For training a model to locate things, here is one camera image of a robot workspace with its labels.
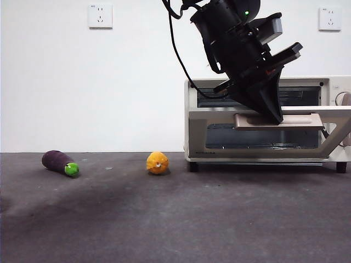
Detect white wall socket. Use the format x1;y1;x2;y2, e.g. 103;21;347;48
318;7;343;32
88;3;114;30

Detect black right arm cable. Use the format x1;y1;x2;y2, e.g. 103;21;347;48
161;0;228;99

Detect purple toy eggplant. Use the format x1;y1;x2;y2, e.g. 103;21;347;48
41;150;81;178

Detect cream Toshiba toaster oven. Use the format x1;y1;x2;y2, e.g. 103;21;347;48
184;76;351;174

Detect yellow toy corn cob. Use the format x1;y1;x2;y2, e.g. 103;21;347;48
145;151;169;175

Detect oven door with beige handle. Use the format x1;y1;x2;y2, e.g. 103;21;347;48
188;105;351;163

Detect metal wire oven rack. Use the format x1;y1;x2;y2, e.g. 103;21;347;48
204;141;323;151

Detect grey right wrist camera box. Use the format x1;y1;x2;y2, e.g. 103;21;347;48
257;12;284;46

